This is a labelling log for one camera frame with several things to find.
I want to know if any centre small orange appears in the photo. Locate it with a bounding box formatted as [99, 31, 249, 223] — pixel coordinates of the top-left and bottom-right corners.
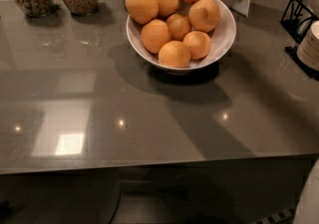
[165, 13, 191, 41]

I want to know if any white ceramic bowl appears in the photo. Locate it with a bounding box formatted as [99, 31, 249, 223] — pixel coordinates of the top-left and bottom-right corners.
[126, 0, 236, 75]

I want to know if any black white striped strip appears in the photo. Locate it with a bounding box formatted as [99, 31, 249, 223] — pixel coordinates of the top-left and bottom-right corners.
[250, 208, 295, 224]

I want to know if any black wire rack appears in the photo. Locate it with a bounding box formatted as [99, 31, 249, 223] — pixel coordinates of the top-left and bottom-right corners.
[280, 0, 319, 81]

